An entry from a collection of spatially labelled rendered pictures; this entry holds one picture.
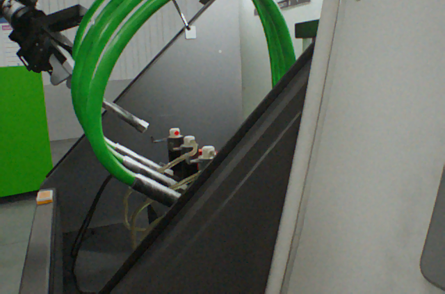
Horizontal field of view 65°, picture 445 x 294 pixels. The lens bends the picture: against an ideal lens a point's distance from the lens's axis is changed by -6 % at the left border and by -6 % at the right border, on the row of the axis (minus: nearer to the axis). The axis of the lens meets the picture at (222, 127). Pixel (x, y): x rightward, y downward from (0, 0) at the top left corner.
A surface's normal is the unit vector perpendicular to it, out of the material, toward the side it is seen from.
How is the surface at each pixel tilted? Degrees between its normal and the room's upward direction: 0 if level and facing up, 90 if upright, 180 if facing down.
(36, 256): 0
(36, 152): 90
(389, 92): 76
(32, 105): 90
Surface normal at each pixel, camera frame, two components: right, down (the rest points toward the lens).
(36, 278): -0.04, -0.98
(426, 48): -0.90, -0.13
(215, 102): 0.39, 0.15
